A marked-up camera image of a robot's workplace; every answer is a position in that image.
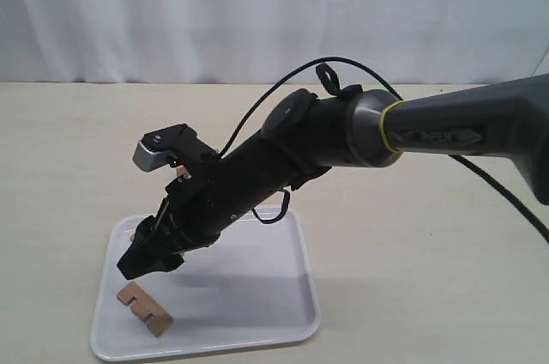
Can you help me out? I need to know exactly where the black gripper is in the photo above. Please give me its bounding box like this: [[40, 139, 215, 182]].
[[148, 89, 355, 272]]

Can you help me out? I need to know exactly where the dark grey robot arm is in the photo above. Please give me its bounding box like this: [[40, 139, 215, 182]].
[[118, 75, 548, 280]]

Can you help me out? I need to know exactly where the white plastic tray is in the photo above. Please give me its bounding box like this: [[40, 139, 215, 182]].
[[90, 205, 321, 362]]

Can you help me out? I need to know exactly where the white backdrop curtain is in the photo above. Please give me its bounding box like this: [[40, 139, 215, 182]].
[[1, 0, 548, 83]]

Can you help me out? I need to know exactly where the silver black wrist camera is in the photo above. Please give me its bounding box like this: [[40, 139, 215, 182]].
[[132, 124, 219, 173]]

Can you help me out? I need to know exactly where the black cable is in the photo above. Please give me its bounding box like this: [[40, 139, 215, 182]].
[[218, 58, 549, 245]]

